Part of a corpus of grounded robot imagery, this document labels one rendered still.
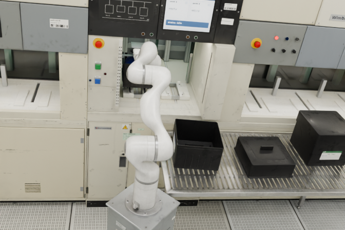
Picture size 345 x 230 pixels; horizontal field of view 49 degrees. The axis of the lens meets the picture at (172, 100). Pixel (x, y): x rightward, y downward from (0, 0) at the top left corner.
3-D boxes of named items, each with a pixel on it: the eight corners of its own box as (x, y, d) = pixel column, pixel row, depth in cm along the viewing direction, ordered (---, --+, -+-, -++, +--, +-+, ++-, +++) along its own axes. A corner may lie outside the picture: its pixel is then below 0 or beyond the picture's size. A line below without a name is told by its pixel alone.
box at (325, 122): (306, 167, 243) (319, 135, 231) (288, 139, 267) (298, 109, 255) (346, 166, 249) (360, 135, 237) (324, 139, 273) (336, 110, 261)
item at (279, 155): (248, 178, 226) (253, 161, 220) (233, 147, 251) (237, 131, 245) (293, 177, 232) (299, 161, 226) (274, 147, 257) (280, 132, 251)
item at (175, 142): (171, 139, 250) (174, 118, 241) (212, 142, 253) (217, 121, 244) (173, 168, 226) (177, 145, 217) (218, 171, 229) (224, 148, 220)
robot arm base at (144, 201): (145, 223, 188) (149, 195, 179) (117, 203, 197) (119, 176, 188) (169, 202, 202) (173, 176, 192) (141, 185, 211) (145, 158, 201)
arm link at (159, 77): (138, 163, 183) (171, 164, 186) (141, 157, 172) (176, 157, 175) (138, 71, 202) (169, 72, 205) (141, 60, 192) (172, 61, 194)
